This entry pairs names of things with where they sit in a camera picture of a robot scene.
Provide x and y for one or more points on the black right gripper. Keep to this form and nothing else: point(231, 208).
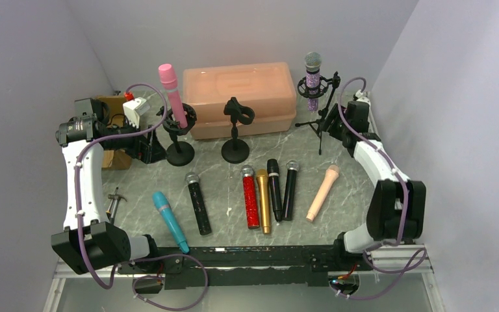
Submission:
point(333, 124)

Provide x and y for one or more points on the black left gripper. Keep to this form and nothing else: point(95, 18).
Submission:
point(147, 147)

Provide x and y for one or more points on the black tripod shock mount stand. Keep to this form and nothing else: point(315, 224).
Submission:
point(326, 86)

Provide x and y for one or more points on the blue plastic microphone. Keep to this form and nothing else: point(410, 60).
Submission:
point(162, 205)

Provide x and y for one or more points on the black glitter microphone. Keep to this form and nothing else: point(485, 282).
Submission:
point(198, 203)

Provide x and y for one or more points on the peach beige microphone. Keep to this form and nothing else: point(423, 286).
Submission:
point(331, 175)

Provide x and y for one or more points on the purple glitter microphone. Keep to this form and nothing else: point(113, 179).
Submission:
point(313, 61)

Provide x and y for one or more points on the pink microphone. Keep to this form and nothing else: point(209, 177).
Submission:
point(168, 78)

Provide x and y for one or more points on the black silver-head microphone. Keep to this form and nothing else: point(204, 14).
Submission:
point(290, 189)

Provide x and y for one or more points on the black clip round-base stand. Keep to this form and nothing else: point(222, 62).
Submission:
point(235, 150)

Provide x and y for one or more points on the slim black microphone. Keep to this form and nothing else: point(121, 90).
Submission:
point(274, 188)

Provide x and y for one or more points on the red glitter microphone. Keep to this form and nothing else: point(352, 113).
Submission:
point(250, 198)

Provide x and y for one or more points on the gold microphone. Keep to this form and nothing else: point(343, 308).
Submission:
point(264, 201)

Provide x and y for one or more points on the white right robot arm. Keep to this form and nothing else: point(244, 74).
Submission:
point(397, 208)

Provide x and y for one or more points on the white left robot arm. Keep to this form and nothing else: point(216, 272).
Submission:
point(89, 237)

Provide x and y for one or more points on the grey metal hammer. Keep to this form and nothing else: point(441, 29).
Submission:
point(115, 198)

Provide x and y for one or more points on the pink plastic storage box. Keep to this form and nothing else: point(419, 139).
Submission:
point(267, 88)

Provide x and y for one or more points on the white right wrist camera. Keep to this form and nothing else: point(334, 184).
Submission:
point(361, 96)

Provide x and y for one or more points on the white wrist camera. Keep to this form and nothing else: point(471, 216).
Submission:
point(361, 96)
point(134, 109)

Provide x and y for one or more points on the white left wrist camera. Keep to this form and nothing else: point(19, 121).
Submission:
point(134, 109)

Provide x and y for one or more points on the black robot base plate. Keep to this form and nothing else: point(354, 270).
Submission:
point(311, 265)

